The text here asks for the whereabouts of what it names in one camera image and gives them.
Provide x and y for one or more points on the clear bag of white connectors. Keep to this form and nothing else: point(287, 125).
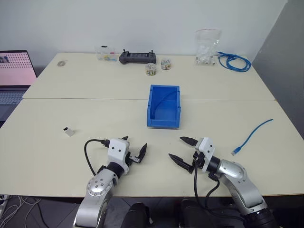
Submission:
point(205, 51)

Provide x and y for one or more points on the clear jar of colourful beads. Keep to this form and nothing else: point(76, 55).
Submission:
point(150, 70)
point(166, 64)

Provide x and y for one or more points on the clear box of small parts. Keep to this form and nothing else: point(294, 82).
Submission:
point(105, 54)

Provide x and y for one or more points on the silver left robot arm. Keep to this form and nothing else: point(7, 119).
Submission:
point(99, 186)

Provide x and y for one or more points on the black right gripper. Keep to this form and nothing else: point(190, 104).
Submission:
point(199, 161)

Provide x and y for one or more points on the dark rounded shape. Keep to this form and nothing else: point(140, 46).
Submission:
point(190, 213)
point(137, 215)

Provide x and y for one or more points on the small white connector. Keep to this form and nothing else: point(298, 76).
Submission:
point(69, 131)

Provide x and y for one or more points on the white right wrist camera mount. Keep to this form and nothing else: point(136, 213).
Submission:
point(206, 148)

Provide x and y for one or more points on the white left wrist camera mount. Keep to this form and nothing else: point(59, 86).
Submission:
point(117, 148)

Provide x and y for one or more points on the dark grey handheld controller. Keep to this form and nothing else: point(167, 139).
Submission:
point(137, 58)

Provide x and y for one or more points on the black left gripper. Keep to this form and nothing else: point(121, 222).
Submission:
point(130, 161)

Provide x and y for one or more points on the open grey laptop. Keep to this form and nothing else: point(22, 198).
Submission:
point(14, 71)

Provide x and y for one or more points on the small grey round object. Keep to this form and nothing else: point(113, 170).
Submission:
point(61, 63)

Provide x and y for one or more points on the blue plastic bin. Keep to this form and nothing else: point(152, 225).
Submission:
point(164, 111)

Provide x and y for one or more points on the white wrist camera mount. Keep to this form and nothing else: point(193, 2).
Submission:
point(117, 148)
point(206, 148)

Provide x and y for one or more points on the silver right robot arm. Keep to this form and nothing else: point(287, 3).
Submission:
point(234, 169)

